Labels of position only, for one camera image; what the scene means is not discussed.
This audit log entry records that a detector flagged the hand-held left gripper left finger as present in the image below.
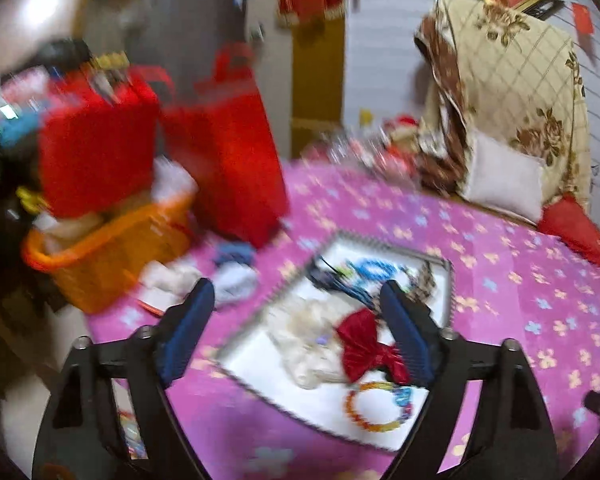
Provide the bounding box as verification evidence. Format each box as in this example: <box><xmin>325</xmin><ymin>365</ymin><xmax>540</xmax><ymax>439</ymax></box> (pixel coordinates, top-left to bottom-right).
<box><xmin>31</xmin><ymin>277</ymin><xmax>216</xmax><ymax>480</ymax></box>

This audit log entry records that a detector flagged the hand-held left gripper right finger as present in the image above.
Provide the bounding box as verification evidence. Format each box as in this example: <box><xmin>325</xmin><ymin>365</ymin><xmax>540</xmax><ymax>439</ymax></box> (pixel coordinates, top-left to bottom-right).
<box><xmin>380</xmin><ymin>280</ymin><xmax>563</xmax><ymax>480</ymax></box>

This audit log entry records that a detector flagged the red bow hair tie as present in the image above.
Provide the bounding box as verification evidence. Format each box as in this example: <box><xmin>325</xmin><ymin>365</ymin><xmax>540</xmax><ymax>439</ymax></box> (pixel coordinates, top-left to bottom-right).
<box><xmin>336</xmin><ymin>308</ymin><xmax>412</xmax><ymax>386</ymax></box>

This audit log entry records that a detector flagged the leopard bow brown scrunchie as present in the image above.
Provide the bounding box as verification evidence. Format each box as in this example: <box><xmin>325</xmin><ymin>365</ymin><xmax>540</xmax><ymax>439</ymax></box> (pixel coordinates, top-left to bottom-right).
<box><xmin>409</xmin><ymin>260</ymin><xmax>438</xmax><ymax>312</ymax></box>

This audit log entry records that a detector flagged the blue bead bracelet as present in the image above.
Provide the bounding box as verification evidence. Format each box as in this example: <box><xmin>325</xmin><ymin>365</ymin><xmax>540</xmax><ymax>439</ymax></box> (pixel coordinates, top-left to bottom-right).
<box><xmin>347</xmin><ymin>258</ymin><xmax>396</xmax><ymax>286</ymax></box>

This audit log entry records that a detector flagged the striped ribbon bow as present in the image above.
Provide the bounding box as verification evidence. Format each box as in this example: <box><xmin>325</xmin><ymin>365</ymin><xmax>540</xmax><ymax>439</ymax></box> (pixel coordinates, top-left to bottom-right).
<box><xmin>307</xmin><ymin>255</ymin><xmax>376</xmax><ymax>306</ymax></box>

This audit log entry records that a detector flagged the white tray with patterned rim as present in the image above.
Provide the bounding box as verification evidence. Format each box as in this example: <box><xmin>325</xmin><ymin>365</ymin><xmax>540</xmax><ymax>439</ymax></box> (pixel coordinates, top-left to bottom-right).
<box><xmin>215</xmin><ymin>230</ymin><xmax>455</xmax><ymax>453</ymax></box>

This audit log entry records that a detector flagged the colourful spiky bracelet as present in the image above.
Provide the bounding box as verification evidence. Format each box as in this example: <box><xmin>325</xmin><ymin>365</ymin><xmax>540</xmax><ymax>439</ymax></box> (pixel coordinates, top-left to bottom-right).
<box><xmin>344</xmin><ymin>381</ymin><xmax>415</xmax><ymax>433</ymax></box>

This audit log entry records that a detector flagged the cream dotted scrunchie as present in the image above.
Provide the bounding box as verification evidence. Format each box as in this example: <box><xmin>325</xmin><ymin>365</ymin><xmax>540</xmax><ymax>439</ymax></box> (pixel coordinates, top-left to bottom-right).
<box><xmin>270</xmin><ymin>297</ymin><xmax>353</xmax><ymax>390</ymax></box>

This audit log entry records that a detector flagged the blue white cloth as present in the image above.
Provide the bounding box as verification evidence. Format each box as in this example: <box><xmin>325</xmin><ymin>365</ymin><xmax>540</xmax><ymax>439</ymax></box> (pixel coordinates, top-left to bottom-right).
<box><xmin>212</xmin><ymin>242</ymin><xmax>260</xmax><ymax>307</ymax></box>

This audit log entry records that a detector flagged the orange plastic basket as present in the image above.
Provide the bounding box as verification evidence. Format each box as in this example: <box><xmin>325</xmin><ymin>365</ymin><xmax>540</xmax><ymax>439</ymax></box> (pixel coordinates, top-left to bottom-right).
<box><xmin>22</xmin><ymin>192</ymin><xmax>193</xmax><ymax>313</ymax></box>

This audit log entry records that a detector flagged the pink floral bedsheet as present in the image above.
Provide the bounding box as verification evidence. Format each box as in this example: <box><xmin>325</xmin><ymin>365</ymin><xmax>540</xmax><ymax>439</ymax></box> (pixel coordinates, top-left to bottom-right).
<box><xmin>87</xmin><ymin>160</ymin><xmax>600</xmax><ymax>480</ymax></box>

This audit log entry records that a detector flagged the tall red bag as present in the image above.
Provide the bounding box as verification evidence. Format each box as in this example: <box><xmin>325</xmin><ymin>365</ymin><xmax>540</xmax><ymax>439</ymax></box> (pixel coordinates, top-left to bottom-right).
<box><xmin>160</xmin><ymin>45</ymin><xmax>291</xmax><ymax>250</ymax></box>

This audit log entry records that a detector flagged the red frilled cushion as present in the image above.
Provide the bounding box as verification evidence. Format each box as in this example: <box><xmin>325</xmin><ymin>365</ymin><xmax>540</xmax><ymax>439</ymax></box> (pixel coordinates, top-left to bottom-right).
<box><xmin>537</xmin><ymin>195</ymin><xmax>600</xmax><ymax>268</ymax></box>

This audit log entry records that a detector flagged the grey pillow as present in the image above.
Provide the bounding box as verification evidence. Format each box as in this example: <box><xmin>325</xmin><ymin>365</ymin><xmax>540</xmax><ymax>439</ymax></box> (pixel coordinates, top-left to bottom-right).
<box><xmin>457</xmin><ymin>132</ymin><xmax>546</xmax><ymax>223</ymax></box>

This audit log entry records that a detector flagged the clear plastic bag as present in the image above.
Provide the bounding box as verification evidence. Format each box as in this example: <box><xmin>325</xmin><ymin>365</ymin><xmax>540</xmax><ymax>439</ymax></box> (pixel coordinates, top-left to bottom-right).
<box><xmin>305</xmin><ymin>130</ymin><xmax>421</xmax><ymax>181</ymax></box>

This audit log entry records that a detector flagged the red boxy bag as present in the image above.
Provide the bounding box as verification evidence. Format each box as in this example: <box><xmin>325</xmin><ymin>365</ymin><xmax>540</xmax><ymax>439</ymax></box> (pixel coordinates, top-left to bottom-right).
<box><xmin>39</xmin><ymin>67</ymin><xmax>161</xmax><ymax>218</ymax></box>

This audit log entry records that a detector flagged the cream brown floral quilt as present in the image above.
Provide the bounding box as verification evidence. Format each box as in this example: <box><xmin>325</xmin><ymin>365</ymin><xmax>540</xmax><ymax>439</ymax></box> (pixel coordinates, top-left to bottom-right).
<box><xmin>414</xmin><ymin>0</ymin><xmax>593</xmax><ymax>221</ymax></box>

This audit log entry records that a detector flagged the grey hanging cloth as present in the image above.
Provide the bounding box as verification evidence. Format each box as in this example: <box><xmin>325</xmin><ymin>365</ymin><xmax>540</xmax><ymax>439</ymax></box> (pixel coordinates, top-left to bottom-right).
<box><xmin>125</xmin><ymin>0</ymin><xmax>251</xmax><ymax>101</ymax></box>

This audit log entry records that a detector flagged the red envelope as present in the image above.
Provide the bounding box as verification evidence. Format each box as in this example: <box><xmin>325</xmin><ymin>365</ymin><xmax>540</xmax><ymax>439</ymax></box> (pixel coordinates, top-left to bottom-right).
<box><xmin>572</xmin><ymin>4</ymin><xmax>596</xmax><ymax>36</ymax></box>

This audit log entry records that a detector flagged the yellow door post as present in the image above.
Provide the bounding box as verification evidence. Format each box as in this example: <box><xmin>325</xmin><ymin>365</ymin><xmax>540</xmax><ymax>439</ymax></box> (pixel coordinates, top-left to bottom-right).
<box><xmin>292</xmin><ymin>15</ymin><xmax>346</xmax><ymax>128</ymax></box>

